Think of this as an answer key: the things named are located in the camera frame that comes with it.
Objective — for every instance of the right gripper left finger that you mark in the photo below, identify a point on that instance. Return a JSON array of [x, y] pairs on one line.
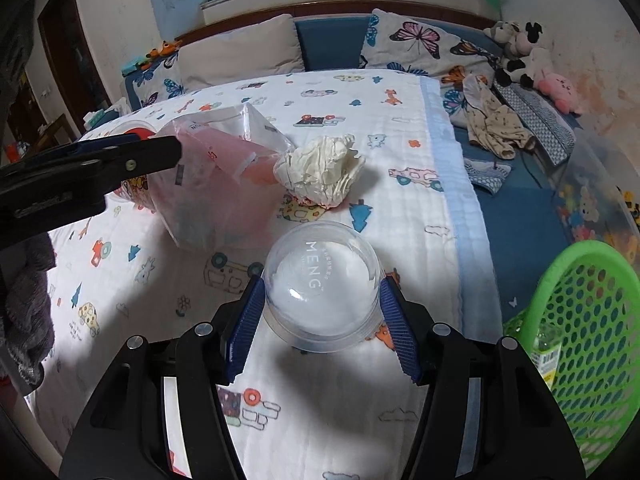
[[121, 433]]

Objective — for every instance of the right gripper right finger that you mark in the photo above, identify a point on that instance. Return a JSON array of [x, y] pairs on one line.
[[487, 413]]

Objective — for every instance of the red instant noodle cup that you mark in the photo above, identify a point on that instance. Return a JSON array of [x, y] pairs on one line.
[[135, 185]]

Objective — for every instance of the pink clear plastic bag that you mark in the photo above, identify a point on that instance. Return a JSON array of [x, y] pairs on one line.
[[222, 193]]

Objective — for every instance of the white paper ball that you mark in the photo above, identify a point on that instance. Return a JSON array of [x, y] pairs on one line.
[[321, 172]]

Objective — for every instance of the plastic bottle in basket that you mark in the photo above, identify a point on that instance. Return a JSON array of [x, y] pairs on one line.
[[546, 351]]

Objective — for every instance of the green plastic mesh basket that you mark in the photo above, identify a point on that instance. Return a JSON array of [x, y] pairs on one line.
[[591, 293]]

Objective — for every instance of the printed white table blanket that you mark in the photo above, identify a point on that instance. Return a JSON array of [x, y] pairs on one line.
[[291, 415]]

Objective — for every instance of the orange plush toy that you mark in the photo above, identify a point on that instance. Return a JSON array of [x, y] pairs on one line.
[[165, 50]]

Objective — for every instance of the clear plastic toy bin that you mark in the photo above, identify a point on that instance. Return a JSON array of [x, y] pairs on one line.
[[597, 196]]

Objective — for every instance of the beige cushion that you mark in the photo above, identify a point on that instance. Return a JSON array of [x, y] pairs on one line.
[[268, 48]]

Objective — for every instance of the grey patterned cloth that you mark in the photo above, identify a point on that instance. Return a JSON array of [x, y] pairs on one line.
[[552, 132]]

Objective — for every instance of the beige crumpled clothing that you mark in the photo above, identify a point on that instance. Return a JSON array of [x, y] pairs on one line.
[[491, 124]]

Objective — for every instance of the blue sofa cushion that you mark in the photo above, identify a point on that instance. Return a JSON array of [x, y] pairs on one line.
[[332, 42]]

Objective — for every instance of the pink plush toy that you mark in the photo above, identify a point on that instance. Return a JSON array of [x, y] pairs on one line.
[[561, 92]]

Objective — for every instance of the black white plush cow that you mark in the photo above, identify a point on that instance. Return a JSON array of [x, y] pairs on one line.
[[526, 58]]

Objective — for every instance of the butterfly print pillow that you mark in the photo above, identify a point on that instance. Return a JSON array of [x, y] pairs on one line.
[[405, 45]]

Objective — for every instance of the grey plush toy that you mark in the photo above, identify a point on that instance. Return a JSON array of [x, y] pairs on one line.
[[502, 32]]

